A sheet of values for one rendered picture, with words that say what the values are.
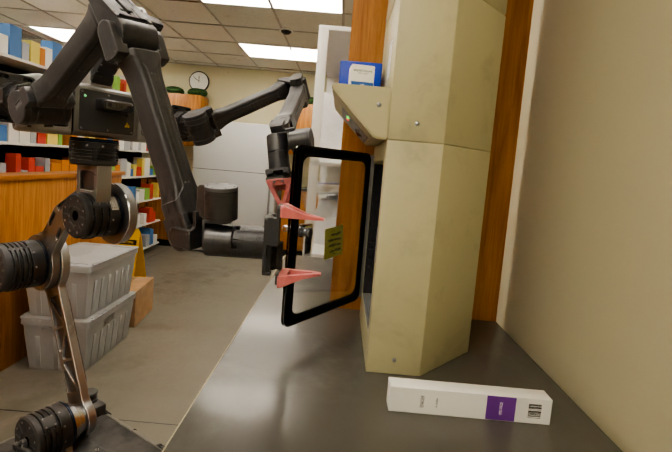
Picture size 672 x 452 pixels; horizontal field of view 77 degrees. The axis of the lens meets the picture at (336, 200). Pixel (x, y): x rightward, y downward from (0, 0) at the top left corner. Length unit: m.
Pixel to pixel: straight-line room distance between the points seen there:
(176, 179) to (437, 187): 0.49
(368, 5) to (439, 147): 0.56
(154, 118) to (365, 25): 0.66
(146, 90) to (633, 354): 0.96
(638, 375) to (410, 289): 0.39
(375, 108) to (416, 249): 0.29
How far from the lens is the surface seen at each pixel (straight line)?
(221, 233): 0.75
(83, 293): 2.90
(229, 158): 5.91
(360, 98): 0.84
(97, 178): 1.47
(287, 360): 0.95
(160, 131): 0.83
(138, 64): 0.87
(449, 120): 0.87
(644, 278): 0.88
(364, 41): 1.25
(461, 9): 0.92
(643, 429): 0.91
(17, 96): 1.20
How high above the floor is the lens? 1.36
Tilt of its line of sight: 5 degrees down
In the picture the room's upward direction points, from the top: 5 degrees clockwise
